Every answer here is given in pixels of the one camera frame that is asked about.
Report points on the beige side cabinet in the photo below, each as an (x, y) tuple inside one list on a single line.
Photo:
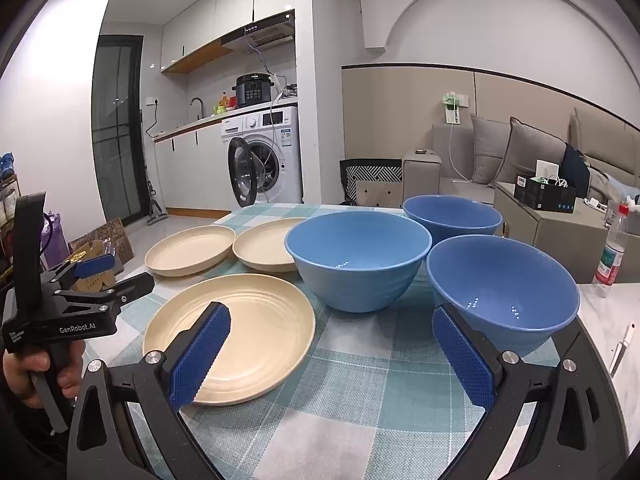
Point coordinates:
[(550, 240)]

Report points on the black white patterned cushion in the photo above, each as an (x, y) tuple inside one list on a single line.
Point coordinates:
[(372, 180)]

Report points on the person's left hand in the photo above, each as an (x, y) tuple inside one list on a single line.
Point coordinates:
[(20, 375)]

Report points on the curved kitchen faucet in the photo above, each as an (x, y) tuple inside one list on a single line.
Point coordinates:
[(197, 105)]

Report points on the white wall socket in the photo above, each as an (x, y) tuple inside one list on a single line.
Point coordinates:
[(152, 101)]

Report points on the blue bowl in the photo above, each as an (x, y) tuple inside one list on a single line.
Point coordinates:
[(357, 280), (500, 285), (450, 217)]

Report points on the black glass door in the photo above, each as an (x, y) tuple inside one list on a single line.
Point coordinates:
[(117, 130)]

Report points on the white kitchen counter cabinets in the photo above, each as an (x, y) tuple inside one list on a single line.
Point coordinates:
[(185, 170)]

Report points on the black pressure cooker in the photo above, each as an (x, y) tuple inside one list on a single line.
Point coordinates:
[(252, 91)]

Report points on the teal checked tablecloth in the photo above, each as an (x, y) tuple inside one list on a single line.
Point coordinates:
[(375, 385)]

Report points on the clear water bottle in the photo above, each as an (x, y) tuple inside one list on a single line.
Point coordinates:
[(610, 255)]

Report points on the green wall charger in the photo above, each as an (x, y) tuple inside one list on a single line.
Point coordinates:
[(451, 107)]

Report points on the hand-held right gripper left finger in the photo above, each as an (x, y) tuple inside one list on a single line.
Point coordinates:
[(197, 360)]

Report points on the patterned cardboard box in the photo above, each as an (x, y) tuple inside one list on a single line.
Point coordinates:
[(107, 240)]

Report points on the stick vacuum cleaner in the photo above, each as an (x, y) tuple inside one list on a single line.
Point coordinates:
[(154, 210)]

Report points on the steel range hood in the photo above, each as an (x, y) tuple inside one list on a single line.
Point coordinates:
[(262, 35)]

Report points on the white wall cabinets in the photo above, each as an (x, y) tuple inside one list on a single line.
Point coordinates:
[(235, 5)]

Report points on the grey sofa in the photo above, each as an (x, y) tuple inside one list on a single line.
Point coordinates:
[(450, 160)]

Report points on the black cardboard box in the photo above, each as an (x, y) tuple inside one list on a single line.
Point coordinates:
[(545, 195)]

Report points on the small white box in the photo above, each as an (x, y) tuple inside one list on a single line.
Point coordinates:
[(547, 167)]

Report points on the shoe rack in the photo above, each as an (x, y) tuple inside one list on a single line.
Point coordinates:
[(9, 195)]

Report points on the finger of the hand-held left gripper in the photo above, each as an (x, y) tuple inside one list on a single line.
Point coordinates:
[(125, 290), (95, 265)]

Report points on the grey sofa cushion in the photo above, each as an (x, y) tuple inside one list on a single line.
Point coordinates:
[(535, 145), (487, 150)]

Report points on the cream round plate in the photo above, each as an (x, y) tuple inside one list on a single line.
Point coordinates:
[(192, 252), (265, 247), (260, 340)]

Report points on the yellow green toy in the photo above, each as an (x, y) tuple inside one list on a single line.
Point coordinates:
[(225, 105)]

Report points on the dark blue cushion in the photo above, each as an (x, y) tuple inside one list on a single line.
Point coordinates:
[(575, 170)]

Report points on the white washing machine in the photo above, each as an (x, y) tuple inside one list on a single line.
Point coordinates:
[(280, 160)]

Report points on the purple bag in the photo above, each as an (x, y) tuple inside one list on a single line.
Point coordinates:
[(57, 242)]

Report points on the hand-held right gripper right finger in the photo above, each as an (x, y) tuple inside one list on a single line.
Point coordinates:
[(462, 360)]

